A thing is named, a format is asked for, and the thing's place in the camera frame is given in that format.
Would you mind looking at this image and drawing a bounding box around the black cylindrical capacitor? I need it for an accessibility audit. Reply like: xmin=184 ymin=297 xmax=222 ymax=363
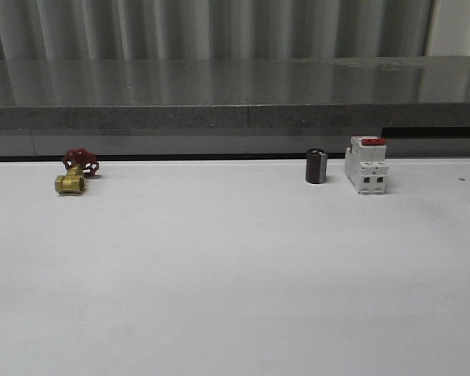
xmin=305 ymin=148 xmax=328 ymax=184

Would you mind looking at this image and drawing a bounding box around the white circuit breaker red switch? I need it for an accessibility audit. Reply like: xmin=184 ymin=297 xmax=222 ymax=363
xmin=345 ymin=136 xmax=389 ymax=194

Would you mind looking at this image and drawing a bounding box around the brass valve red handwheel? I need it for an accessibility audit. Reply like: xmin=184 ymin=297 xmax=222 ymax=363
xmin=54 ymin=148 xmax=99 ymax=194

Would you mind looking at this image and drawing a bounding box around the grey stone counter slab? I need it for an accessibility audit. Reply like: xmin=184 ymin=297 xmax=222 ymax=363
xmin=0 ymin=57 xmax=470 ymax=159

